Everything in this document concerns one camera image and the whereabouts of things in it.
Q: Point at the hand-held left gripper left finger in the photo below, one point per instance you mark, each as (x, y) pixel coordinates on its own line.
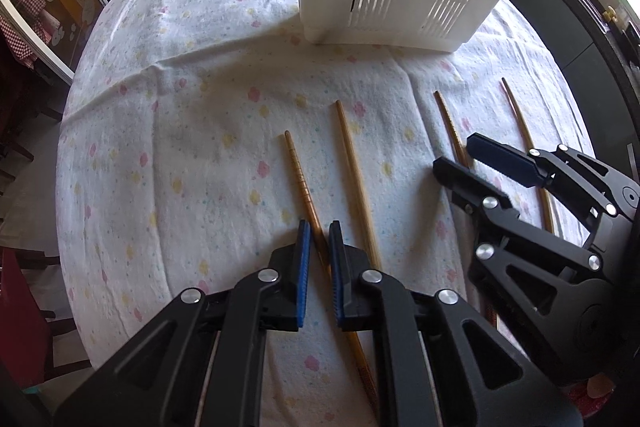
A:
(304, 277)

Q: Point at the red chair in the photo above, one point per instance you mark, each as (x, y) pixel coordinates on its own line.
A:
(25, 317)

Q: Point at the reddish brown chopstick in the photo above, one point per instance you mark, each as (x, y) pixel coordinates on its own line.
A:
(450, 127)
(301, 177)

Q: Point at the person's pink patterned clothing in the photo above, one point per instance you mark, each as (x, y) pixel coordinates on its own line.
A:
(585, 409)

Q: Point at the green long base cabinet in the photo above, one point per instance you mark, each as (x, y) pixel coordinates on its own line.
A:
(550, 17)

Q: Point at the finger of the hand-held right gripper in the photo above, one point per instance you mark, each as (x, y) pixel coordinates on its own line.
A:
(500, 157)
(460, 179)

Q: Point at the dark wooden chair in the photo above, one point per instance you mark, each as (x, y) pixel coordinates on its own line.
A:
(25, 117)

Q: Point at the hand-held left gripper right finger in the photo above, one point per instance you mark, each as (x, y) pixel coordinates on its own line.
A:
(336, 282)

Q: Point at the light wooden chopstick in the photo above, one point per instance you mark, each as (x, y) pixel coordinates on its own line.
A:
(520, 117)
(358, 182)

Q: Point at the white floral tablecloth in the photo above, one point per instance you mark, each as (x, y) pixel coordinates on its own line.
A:
(175, 157)

